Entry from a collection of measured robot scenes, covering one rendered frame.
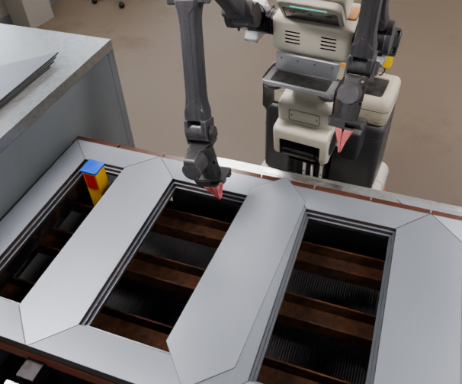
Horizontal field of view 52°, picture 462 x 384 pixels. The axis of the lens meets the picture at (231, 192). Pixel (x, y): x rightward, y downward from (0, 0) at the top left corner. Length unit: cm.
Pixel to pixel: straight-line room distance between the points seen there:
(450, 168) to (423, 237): 166
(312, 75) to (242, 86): 194
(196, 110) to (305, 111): 61
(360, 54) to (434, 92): 238
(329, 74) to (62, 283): 106
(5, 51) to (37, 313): 110
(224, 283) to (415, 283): 50
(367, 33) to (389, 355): 80
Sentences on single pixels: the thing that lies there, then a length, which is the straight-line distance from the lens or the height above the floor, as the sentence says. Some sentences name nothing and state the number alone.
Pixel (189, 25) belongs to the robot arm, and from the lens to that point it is 128.
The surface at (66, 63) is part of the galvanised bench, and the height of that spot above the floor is 105.
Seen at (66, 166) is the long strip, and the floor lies 85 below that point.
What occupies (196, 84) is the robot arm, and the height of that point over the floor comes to 123.
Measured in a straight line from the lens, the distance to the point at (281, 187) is 152.
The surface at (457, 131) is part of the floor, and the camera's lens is 340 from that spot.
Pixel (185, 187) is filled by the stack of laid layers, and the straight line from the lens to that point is 156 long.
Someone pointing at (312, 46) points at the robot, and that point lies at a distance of 167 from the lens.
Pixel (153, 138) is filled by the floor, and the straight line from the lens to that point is 317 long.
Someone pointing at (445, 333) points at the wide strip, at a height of 85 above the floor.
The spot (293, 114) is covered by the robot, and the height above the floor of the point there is 84.
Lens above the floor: 190
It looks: 44 degrees down
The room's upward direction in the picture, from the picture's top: 3 degrees counter-clockwise
